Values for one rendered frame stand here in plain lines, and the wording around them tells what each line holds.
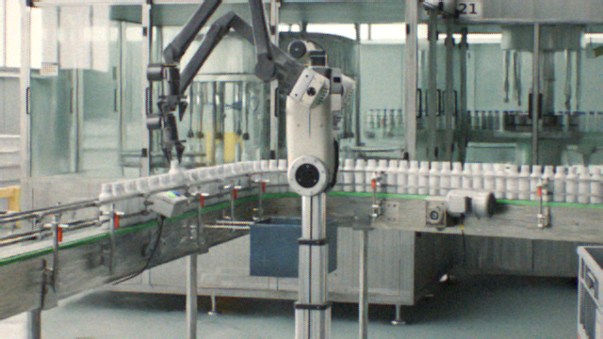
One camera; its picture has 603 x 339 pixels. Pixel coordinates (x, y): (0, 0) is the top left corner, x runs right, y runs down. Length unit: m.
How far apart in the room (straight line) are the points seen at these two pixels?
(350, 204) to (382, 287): 1.85
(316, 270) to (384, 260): 3.36
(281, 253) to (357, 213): 1.23
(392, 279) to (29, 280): 4.54
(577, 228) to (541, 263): 4.02
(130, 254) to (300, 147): 0.75
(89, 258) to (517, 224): 2.44
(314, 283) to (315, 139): 0.56
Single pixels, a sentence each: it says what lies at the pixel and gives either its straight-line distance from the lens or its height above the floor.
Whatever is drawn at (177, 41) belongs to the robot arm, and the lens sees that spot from 4.73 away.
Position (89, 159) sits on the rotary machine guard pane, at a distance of 8.77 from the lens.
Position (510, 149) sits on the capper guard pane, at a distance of 9.92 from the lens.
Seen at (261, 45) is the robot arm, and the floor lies 1.67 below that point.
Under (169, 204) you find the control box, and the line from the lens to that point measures 4.67.
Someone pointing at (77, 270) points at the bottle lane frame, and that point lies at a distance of 4.25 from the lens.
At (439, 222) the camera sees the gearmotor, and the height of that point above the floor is 0.88.
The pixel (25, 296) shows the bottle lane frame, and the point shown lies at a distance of 3.92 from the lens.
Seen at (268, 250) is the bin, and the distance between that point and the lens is 5.26.
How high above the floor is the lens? 1.48
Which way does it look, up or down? 3 degrees down
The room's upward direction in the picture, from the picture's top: straight up
